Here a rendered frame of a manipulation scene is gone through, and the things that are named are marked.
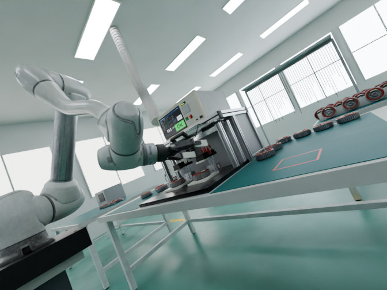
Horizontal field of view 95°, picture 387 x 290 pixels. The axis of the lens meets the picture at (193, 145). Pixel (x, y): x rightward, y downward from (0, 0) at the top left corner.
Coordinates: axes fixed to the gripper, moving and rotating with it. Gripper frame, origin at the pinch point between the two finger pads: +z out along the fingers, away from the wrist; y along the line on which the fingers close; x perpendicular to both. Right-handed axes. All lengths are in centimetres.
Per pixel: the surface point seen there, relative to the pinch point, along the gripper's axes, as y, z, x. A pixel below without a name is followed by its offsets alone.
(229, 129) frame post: -11.5, 31.3, 15.2
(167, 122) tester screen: -45, 5, 41
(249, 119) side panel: -20, 60, 27
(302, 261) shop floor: -34, 72, -74
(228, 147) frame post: -9.9, 24.8, 3.2
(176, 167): -50, 6, 6
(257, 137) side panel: -23, 64, 13
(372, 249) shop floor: -5, 98, -72
